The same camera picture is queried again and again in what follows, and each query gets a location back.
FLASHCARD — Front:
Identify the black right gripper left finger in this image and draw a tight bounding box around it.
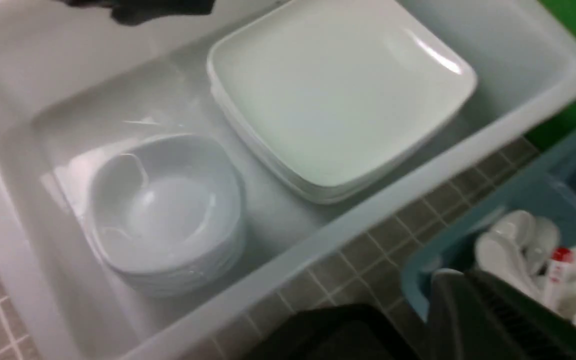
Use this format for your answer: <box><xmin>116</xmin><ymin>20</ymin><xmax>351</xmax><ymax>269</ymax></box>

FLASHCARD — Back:
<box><xmin>241</xmin><ymin>305</ymin><xmax>420</xmax><ymax>360</ymax></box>

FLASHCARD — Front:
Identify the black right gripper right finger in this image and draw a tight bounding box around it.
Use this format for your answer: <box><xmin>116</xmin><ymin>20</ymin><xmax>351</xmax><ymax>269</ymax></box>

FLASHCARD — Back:
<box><xmin>427</xmin><ymin>269</ymin><xmax>576</xmax><ymax>360</ymax></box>

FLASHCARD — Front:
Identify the large white square plate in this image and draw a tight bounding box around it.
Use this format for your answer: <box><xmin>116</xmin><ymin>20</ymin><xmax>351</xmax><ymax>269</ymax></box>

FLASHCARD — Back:
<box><xmin>207</xmin><ymin>0</ymin><xmax>479</xmax><ymax>191</ymax></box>

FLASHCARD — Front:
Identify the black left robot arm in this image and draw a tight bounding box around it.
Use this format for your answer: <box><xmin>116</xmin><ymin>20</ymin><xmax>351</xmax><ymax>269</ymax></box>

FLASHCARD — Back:
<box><xmin>60</xmin><ymin>0</ymin><xmax>216</xmax><ymax>27</ymax></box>

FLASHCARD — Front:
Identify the pile of white spoons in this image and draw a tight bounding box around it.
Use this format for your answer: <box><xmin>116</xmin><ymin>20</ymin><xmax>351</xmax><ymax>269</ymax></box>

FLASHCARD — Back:
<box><xmin>474</xmin><ymin>209</ymin><xmax>576</xmax><ymax>326</ymax></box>

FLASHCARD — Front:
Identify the teal plastic bin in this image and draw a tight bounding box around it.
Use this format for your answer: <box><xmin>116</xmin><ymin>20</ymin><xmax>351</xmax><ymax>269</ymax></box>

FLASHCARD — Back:
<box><xmin>400</xmin><ymin>130</ymin><xmax>576</xmax><ymax>322</ymax></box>

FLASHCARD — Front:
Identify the stack of white square plates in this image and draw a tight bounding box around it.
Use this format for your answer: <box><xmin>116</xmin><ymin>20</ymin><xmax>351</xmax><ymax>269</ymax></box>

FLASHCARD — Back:
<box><xmin>210</xmin><ymin>82</ymin><xmax>469</xmax><ymax>206</ymax></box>

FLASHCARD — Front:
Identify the stack of white bowls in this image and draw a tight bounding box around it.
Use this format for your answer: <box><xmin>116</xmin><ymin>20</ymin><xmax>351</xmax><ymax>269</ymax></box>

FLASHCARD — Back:
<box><xmin>86</xmin><ymin>133</ymin><xmax>247</xmax><ymax>298</ymax></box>

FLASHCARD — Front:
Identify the large white plastic tub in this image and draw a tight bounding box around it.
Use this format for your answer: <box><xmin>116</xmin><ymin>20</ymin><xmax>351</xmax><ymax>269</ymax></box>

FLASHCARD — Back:
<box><xmin>0</xmin><ymin>0</ymin><xmax>576</xmax><ymax>360</ymax></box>

